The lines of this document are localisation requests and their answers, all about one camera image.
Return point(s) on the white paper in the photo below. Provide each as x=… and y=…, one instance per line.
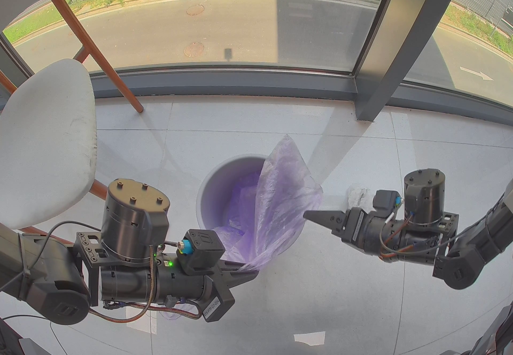
x=356, y=195

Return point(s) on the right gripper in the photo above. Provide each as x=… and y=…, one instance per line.
x=372, y=233

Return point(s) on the purple plastic bag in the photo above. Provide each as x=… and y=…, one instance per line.
x=280, y=205

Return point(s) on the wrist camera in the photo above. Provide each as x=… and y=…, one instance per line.
x=202, y=243
x=384, y=201

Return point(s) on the white cushioned wooden chair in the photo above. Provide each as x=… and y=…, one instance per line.
x=48, y=137

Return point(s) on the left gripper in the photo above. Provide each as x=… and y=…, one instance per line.
x=184, y=287

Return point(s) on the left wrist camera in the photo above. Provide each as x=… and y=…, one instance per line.
x=202, y=243

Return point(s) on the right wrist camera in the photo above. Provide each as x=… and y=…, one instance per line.
x=384, y=201

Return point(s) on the window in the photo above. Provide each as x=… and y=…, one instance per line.
x=400, y=24

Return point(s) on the white trash bin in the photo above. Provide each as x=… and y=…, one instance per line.
x=216, y=193

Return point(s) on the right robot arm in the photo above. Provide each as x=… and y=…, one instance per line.
x=473, y=245

